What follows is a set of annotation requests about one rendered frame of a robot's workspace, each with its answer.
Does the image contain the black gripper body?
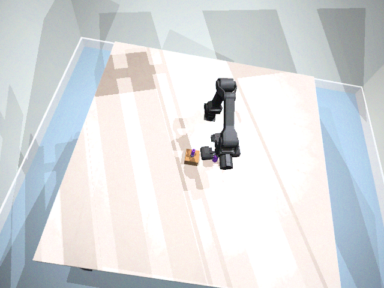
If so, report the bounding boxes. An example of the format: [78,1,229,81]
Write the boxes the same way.
[200,143,241,160]

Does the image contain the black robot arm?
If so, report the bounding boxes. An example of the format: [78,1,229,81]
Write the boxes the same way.
[204,78,239,170]

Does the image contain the tan wooden block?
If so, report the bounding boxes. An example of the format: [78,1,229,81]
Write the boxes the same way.
[184,149,200,166]

